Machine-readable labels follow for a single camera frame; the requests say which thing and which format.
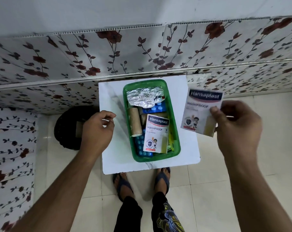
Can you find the person's right hand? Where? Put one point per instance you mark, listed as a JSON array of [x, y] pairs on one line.
[[240, 130]]

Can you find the person's left hand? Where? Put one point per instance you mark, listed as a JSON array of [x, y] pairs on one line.
[[97, 135]]

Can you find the brown cardboard roll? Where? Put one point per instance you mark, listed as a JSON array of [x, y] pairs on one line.
[[143, 118], [135, 121]]

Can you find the blue pill blister pack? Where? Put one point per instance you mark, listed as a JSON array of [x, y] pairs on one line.
[[138, 146], [158, 108]]

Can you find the white plaster box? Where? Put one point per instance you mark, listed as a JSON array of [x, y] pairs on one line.
[[155, 132], [199, 111]]

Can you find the silver foil blister strip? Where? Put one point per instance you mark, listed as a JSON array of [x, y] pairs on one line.
[[143, 96]]

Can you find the green plastic tray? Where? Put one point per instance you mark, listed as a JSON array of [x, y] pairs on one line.
[[175, 144]]

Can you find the person's left forearm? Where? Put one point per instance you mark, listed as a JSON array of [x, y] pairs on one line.
[[54, 198]]

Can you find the person's right forearm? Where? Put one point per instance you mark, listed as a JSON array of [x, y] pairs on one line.
[[257, 198]]

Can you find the person's left foot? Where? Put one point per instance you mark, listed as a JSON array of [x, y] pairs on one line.
[[117, 177]]

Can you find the person's foot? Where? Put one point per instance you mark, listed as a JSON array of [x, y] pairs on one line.
[[117, 177], [163, 170]]

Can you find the person's left sandal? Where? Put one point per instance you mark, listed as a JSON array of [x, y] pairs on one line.
[[123, 184]]

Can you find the person's sandal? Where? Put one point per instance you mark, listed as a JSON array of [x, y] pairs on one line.
[[162, 178], [123, 184]]

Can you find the person's right foot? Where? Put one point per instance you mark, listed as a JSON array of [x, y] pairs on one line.
[[163, 170]]

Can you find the person's right sandal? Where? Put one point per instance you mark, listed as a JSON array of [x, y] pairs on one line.
[[162, 178]]

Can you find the person's black printed trousers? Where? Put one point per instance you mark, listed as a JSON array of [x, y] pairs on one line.
[[128, 215]]

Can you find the black round basket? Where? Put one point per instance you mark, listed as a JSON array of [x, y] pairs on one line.
[[64, 132]]

